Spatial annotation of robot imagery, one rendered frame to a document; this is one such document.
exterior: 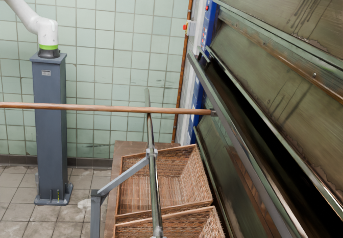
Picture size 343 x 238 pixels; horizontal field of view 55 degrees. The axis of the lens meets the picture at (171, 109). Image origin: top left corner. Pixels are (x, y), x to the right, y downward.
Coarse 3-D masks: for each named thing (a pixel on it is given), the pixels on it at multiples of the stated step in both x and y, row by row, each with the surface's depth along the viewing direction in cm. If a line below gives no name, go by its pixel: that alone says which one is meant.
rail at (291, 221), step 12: (204, 72) 152; (216, 96) 125; (228, 120) 108; (240, 132) 99; (240, 144) 95; (252, 156) 87; (264, 168) 82; (264, 180) 78; (276, 192) 73; (276, 204) 71; (288, 216) 66; (288, 228) 65; (300, 228) 64
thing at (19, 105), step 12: (24, 108) 159; (36, 108) 159; (48, 108) 160; (60, 108) 160; (72, 108) 161; (84, 108) 162; (96, 108) 163; (108, 108) 163; (120, 108) 164; (132, 108) 165; (144, 108) 166; (156, 108) 167; (168, 108) 168; (180, 108) 169
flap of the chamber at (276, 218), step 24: (216, 72) 169; (240, 96) 142; (240, 120) 115; (264, 144) 102; (288, 168) 91; (264, 192) 77; (288, 192) 79; (312, 192) 83; (312, 216) 73; (336, 216) 76
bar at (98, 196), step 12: (144, 96) 192; (156, 156) 135; (132, 168) 137; (156, 168) 125; (120, 180) 139; (156, 180) 117; (96, 192) 141; (108, 192) 142; (156, 192) 111; (96, 204) 141; (156, 204) 105; (96, 216) 144; (156, 216) 100; (96, 228) 147; (156, 228) 96
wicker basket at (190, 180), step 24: (192, 144) 211; (120, 168) 198; (144, 168) 214; (168, 168) 216; (192, 168) 201; (120, 192) 200; (144, 192) 203; (168, 192) 205; (192, 192) 189; (120, 216) 161; (144, 216) 163; (192, 216) 178
